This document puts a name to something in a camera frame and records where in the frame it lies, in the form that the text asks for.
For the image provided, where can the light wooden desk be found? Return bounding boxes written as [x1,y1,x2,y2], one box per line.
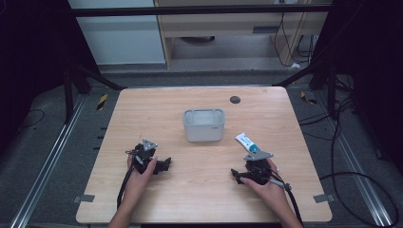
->
[153,0,334,69]

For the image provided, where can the black horizontal bar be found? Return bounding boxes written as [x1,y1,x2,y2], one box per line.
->
[69,4,333,18]

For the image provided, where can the black curtain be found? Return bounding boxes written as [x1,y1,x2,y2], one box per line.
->
[312,0,403,177]
[0,0,100,156]

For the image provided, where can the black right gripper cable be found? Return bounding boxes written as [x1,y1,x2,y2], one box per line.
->
[269,172,304,228]

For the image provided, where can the white and blue toothpaste tube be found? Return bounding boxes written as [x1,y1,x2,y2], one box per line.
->
[235,132,261,154]

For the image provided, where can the grey tape strip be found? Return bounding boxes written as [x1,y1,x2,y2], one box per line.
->
[313,193,336,204]
[73,194,96,204]

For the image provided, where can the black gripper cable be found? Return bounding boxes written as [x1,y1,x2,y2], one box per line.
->
[269,172,304,228]
[116,164,137,211]

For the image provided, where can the black hanging cables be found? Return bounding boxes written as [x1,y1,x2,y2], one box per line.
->
[273,0,316,68]

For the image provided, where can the aluminium floor rail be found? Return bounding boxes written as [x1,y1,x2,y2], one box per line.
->
[9,94,87,228]
[315,90,394,228]

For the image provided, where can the yellow and black tape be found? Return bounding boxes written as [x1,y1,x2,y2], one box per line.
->
[299,90,318,105]
[96,93,109,111]

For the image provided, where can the person's right hand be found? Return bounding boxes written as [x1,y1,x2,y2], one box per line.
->
[240,158,288,208]

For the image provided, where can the thin black floor cable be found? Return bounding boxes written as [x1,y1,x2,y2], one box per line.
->
[18,108,46,130]

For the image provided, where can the long black floor cable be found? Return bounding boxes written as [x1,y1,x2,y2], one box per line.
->
[318,97,400,228]

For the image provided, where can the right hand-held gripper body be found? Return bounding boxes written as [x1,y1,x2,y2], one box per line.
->
[240,149,275,186]

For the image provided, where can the person's left hand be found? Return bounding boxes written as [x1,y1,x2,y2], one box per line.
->
[125,155,158,205]

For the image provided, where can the white plastic bin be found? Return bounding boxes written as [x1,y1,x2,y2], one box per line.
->
[182,108,226,143]

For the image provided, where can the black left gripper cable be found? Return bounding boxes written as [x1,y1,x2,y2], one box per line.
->
[116,164,137,211]

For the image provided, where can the black metal stand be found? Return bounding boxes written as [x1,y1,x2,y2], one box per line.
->
[273,59,338,121]
[62,60,127,125]

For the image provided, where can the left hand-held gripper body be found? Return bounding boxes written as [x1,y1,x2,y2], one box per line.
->
[125,138,159,175]

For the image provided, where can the white cabinet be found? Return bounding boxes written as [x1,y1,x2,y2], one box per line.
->
[67,0,166,67]

